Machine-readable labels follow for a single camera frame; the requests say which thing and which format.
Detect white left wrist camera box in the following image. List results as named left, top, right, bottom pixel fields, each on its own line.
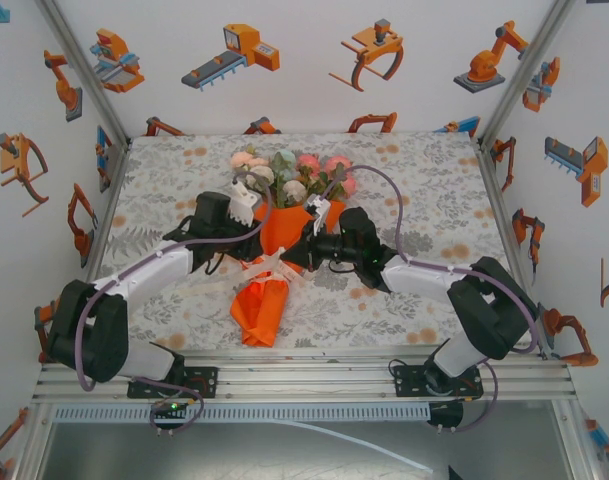
left=227, top=180, right=261, bottom=227

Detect white slotted cable duct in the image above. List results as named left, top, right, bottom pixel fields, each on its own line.
left=51, top=403, right=431, bottom=425

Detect small board with green light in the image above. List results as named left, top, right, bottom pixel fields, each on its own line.
left=151, top=399, right=190, bottom=424

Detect peach fake flower stem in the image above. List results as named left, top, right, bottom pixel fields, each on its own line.
left=229, top=147, right=276, bottom=194

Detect aluminium frame post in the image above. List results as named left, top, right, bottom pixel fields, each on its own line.
left=478, top=0, right=580, bottom=146
left=33, top=0, right=133, bottom=146

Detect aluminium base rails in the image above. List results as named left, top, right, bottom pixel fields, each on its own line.
left=31, top=344, right=578, bottom=404

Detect pink fake flower stem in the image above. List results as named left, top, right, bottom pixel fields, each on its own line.
left=296, top=152, right=324, bottom=196
left=318, top=154, right=359, bottom=201

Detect aluminium side rail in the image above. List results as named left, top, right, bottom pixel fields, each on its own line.
left=476, top=137, right=553, bottom=361
left=71, top=137, right=133, bottom=361

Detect floral patterned table mat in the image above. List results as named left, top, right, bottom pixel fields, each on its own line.
left=78, top=132, right=540, bottom=351

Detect orange wrapping paper sheet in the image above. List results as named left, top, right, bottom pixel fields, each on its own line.
left=230, top=199, right=348, bottom=349

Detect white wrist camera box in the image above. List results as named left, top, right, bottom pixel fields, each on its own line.
left=305, top=195, right=334, bottom=234
left=227, top=180, right=261, bottom=227

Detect black connector box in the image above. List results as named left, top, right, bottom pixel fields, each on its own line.
left=427, top=401, right=465, bottom=434

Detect aluminium frame leg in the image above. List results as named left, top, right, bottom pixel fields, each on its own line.
left=11, top=403, right=55, bottom=480
left=551, top=399, right=605, bottom=480

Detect mint fake flower stem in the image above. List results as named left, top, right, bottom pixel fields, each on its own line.
left=268, top=148, right=300, bottom=209

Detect cream ribbon with gold print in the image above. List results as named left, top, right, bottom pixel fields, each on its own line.
left=181, top=245, right=310, bottom=297

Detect thin white tube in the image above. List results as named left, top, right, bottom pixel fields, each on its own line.
left=276, top=418, right=435, bottom=474

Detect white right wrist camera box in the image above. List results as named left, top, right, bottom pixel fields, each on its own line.
left=305, top=195, right=334, bottom=234

